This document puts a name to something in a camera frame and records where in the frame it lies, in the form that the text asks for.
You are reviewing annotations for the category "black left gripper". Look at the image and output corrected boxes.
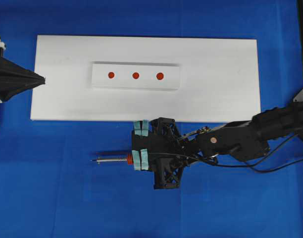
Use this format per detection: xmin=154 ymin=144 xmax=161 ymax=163
xmin=0 ymin=39 xmax=45 ymax=103

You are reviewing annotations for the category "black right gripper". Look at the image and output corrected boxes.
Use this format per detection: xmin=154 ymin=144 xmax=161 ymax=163
xmin=131 ymin=118 xmax=199 ymax=189

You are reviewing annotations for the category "red handled soldering iron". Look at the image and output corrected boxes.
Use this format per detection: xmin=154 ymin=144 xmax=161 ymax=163
xmin=91 ymin=154 xmax=134 ymax=165

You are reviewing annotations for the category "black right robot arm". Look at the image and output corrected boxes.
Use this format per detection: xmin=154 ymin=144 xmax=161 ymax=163
xmin=128 ymin=101 xmax=303 ymax=189

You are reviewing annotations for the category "white foam board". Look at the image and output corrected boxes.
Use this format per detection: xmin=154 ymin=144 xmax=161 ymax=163
xmin=31 ymin=35 xmax=261 ymax=122

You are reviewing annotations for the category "white paper strip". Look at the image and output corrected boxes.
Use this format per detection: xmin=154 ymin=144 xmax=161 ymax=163
xmin=91 ymin=61 xmax=181 ymax=91

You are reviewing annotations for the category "blue table cloth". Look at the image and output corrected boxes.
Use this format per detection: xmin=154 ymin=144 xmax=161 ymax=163
xmin=0 ymin=0 xmax=303 ymax=238

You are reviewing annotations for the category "black camera cable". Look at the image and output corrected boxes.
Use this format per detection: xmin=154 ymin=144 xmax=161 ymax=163
xmin=146 ymin=138 xmax=303 ymax=174

